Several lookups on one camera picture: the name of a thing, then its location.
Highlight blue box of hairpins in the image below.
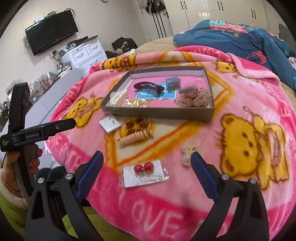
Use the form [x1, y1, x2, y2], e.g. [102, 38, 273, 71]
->
[165, 76, 181, 91]

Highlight small white earring card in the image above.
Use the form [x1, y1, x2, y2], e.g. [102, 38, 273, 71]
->
[99, 115, 121, 133]

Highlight blue floral quilt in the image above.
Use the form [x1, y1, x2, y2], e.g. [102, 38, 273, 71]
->
[173, 19, 296, 90]

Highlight clear pearl hair clip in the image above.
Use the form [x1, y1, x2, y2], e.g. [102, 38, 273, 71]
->
[181, 139, 201, 167]

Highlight maroon oval hair clip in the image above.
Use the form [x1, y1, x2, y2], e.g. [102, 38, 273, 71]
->
[134, 81, 165, 97]

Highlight beige bed cover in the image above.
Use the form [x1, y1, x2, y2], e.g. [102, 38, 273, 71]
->
[135, 36, 183, 56]

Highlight white door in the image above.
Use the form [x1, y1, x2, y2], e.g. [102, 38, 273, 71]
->
[139, 0, 170, 42]

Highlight green fleece garment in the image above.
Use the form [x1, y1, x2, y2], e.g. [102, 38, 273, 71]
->
[0, 192, 130, 241]

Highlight grey cardboard box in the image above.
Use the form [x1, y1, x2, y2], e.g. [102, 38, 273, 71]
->
[100, 66, 214, 122]

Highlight red ball earrings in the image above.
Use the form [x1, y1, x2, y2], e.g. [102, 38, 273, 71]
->
[119, 159, 170, 188]

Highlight peach spiral hair tie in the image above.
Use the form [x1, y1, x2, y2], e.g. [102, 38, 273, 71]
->
[117, 130, 153, 147]

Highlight white drawer cabinet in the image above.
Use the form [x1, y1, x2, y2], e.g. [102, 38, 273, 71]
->
[61, 36, 108, 70]

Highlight white wardrobe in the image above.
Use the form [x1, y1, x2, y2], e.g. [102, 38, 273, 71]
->
[162, 0, 273, 37]

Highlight black television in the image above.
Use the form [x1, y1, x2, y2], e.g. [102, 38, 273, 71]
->
[24, 9, 79, 56]

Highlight beige lace butterfly hair clip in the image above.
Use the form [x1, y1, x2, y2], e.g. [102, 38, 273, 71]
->
[174, 89, 212, 108]

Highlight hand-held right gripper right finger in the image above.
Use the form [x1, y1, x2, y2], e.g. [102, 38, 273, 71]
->
[190, 152, 270, 241]

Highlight person's left hand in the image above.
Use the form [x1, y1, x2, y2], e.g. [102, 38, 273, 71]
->
[1, 148, 43, 197]

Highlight black bag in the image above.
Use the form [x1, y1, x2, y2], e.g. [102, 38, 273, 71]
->
[111, 37, 138, 56]

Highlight person's left forearm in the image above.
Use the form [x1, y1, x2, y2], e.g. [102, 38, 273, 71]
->
[0, 169, 30, 210]

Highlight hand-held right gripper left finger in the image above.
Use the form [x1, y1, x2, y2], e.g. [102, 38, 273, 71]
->
[25, 150, 104, 241]

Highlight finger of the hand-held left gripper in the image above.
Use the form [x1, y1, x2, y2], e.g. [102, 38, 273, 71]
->
[45, 118, 77, 137]

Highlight yellow hair clip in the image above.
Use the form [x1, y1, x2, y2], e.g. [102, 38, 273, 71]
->
[124, 97, 151, 109]

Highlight grey bed footboard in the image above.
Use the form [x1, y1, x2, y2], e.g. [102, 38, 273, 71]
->
[25, 68, 84, 167]

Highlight white hair claw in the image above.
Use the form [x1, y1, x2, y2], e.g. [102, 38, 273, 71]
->
[109, 89, 127, 106]

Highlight pink printed bear blanket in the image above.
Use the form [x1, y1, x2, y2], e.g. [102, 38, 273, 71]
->
[44, 45, 296, 241]

